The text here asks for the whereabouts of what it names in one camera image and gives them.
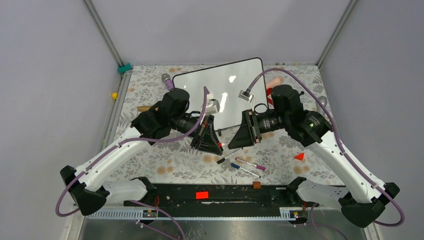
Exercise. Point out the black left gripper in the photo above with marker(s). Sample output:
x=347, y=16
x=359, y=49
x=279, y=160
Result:
x=206, y=137

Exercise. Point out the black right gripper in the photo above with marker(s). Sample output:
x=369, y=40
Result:
x=247, y=133

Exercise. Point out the white black-framed whiteboard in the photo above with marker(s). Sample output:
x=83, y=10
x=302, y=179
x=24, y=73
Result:
x=225, y=82

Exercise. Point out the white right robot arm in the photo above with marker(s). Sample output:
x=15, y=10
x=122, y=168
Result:
x=362, y=198

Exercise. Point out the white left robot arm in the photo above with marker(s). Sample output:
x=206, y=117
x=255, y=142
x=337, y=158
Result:
x=166, y=121

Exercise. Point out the black whiteboard marker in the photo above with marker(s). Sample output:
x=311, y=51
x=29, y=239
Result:
x=228, y=156

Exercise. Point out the blue whiteboard marker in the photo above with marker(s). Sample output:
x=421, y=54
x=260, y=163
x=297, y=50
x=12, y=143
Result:
x=244, y=170

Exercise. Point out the pink whiteboard marker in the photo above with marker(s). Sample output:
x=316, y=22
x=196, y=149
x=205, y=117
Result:
x=262, y=168

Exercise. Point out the red whiteboard eraser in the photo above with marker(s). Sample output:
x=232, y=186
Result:
x=269, y=101

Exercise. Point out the floral table mat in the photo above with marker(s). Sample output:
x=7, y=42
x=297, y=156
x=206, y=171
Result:
x=176, y=162

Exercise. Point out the small brown block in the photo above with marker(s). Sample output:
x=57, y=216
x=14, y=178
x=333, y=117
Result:
x=256, y=185

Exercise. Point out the red triangular block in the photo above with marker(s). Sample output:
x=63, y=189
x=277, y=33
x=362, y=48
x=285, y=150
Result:
x=300, y=156

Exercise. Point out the wooden rolling pin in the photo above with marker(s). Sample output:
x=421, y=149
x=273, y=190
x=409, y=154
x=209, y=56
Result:
x=146, y=108

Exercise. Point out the purple toy microphone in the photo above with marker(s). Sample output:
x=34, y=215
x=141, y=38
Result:
x=166, y=78

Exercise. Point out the grey toy microphone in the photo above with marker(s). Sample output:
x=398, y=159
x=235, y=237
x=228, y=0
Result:
x=321, y=104

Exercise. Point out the teal corner clip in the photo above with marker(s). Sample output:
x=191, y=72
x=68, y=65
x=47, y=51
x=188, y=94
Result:
x=124, y=68

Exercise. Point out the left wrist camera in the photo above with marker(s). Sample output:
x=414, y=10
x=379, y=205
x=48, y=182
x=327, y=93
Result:
x=212, y=107

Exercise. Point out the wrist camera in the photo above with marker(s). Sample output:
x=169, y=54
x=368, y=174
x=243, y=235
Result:
x=246, y=96
x=212, y=107

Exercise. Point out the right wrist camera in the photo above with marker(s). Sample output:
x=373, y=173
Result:
x=246, y=96

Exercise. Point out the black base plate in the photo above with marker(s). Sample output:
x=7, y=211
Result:
x=197, y=196

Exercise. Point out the pink toy handle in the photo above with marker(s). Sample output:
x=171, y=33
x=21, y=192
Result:
x=276, y=81

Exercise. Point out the white cable duct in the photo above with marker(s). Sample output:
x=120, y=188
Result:
x=209, y=213

